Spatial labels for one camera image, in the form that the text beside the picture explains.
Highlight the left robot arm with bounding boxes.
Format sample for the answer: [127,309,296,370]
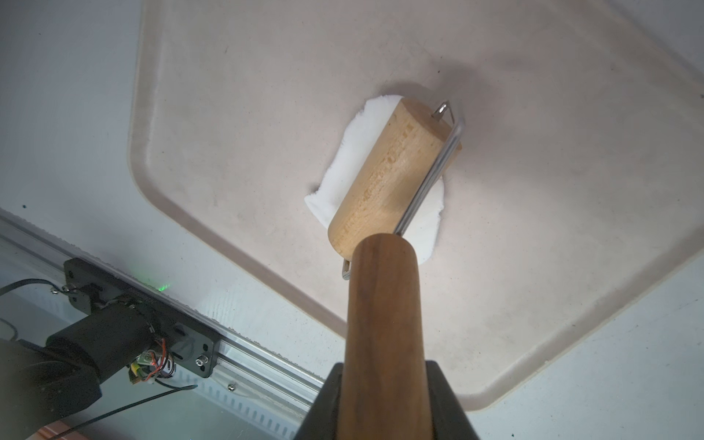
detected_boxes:
[1,302,163,439]

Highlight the beige plastic tray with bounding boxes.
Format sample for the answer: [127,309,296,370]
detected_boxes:
[130,1,703,410]

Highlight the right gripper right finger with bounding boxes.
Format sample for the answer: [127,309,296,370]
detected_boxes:
[425,360,480,440]

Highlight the wooden dough roller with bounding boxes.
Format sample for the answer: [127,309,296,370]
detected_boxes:
[328,98,464,439]

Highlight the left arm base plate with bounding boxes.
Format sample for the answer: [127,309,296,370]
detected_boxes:
[47,258,221,382]

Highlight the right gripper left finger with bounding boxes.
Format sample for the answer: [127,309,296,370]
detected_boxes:
[293,362,344,440]

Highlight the white dough ball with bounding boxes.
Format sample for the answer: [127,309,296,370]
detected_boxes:
[304,95,445,264]

